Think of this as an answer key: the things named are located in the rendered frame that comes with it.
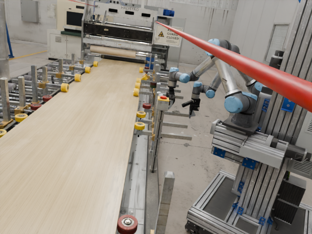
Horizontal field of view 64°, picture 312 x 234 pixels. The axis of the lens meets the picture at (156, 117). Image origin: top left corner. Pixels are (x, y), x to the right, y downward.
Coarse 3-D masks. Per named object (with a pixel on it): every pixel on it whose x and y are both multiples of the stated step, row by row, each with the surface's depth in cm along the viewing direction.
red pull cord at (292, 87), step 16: (176, 32) 47; (208, 48) 20; (224, 48) 17; (240, 64) 13; (256, 64) 11; (256, 80) 11; (272, 80) 9; (288, 80) 8; (304, 80) 8; (288, 96) 8; (304, 96) 7
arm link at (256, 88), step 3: (255, 84) 218; (258, 84) 216; (261, 84) 216; (252, 87) 225; (255, 87) 217; (258, 87) 215; (261, 87) 213; (252, 90) 223; (255, 90) 217; (258, 90) 215; (252, 93) 227; (255, 93) 217; (258, 93) 216; (258, 96) 216
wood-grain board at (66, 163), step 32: (128, 64) 430; (64, 96) 231; (96, 96) 244; (128, 96) 257; (32, 128) 164; (64, 128) 170; (96, 128) 176; (128, 128) 184; (0, 160) 127; (32, 160) 130; (64, 160) 134; (96, 160) 138; (128, 160) 143; (0, 192) 106; (32, 192) 108; (64, 192) 111; (96, 192) 114; (0, 224) 91; (32, 224) 93; (64, 224) 95; (96, 224) 97
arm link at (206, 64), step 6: (228, 42) 178; (210, 60) 193; (198, 66) 203; (204, 66) 198; (210, 66) 197; (192, 72) 208; (198, 72) 204; (204, 72) 205; (192, 78) 209; (198, 78) 214
